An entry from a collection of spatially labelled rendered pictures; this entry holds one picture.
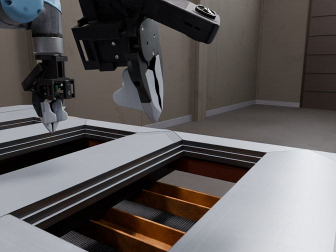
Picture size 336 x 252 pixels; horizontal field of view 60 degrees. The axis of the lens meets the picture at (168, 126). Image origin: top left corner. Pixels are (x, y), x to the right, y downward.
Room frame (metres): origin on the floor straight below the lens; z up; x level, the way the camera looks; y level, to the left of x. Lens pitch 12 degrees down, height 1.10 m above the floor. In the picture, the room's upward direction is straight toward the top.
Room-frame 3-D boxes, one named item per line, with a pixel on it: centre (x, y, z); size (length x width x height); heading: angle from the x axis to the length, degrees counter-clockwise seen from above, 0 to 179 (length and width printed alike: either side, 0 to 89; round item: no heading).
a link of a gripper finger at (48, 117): (0.78, 0.32, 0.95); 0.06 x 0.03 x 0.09; 58
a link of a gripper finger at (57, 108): (0.81, 0.30, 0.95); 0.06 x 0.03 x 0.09; 58
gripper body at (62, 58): (0.79, 0.31, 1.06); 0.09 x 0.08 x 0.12; 58
